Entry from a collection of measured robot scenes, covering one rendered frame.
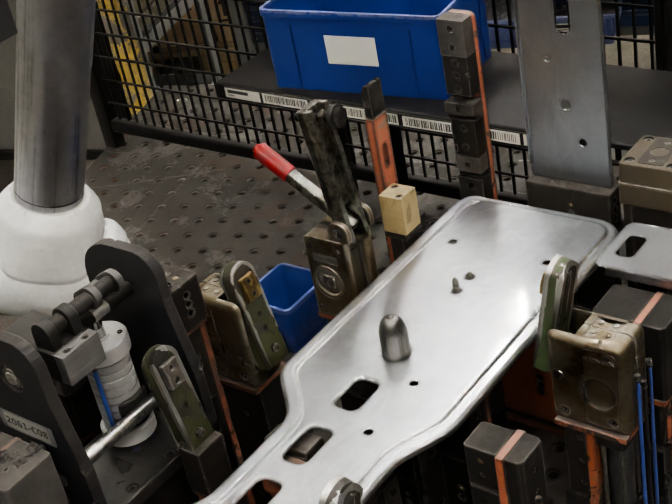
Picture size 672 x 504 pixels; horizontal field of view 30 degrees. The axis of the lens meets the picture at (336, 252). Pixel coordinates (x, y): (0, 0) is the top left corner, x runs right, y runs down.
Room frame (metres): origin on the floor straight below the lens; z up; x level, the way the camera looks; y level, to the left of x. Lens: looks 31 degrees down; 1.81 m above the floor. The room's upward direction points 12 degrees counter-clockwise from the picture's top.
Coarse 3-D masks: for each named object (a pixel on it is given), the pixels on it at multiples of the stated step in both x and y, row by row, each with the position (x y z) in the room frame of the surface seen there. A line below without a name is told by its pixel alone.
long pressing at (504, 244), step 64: (448, 256) 1.27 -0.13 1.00; (512, 256) 1.24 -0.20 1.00; (576, 256) 1.22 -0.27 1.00; (448, 320) 1.14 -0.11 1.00; (512, 320) 1.12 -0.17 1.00; (320, 384) 1.08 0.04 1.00; (384, 384) 1.05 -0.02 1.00; (448, 384) 1.03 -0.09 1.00; (320, 448) 0.97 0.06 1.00; (384, 448) 0.95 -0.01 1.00
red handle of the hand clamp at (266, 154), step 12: (264, 144) 1.37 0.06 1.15; (264, 156) 1.36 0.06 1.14; (276, 156) 1.36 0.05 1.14; (276, 168) 1.35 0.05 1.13; (288, 168) 1.34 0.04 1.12; (288, 180) 1.34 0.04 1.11; (300, 180) 1.33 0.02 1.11; (300, 192) 1.33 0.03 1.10; (312, 192) 1.32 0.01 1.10; (324, 204) 1.31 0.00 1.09; (348, 216) 1.29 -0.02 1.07
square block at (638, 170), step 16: (640, 144) 1.34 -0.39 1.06; (656, 144) 1.33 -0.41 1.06; (624, 160) 1.31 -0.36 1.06; (640, 160) 1.30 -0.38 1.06; (656, 160) 1.29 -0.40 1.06; (624, 176) 1.30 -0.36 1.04; (640, 176) 1.29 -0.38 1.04; (656, 176) 1.28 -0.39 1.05; (624, 192) 1.30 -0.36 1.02; (640, 192) 1.29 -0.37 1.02; (656, 192) 1.28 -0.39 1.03; (624, 208) 1.31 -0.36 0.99; (640, 208) 1.29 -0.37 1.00; (656, 208) 1.28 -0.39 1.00; (624, 224) 1.31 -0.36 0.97; (656, 224) 1.28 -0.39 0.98; (640, 240) 1.30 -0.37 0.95; (640, 288) 1.30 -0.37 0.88
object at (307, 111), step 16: (304, 112) 1.29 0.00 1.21; (320, 112) 1.30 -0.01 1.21; (336, 112) 1.28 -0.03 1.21; (304, 128) 1.30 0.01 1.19; (320, 128) 1.30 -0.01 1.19; (336, 128) 1.28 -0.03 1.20; (320, 144) 1.28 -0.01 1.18; (336, 144) 1.30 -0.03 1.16; (320, 160) 1.29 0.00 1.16; (336, 160) 1.31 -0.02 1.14; (320, 176) 1.29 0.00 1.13; (336, 176) 1.30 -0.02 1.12; (352, 176) 1.30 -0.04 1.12; (336, 192) 1.28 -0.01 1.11; (352, 192) 1.30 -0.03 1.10; (336, 208) 1.28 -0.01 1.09; (352, 208) 1.30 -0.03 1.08; (352, 240) 1.27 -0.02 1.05
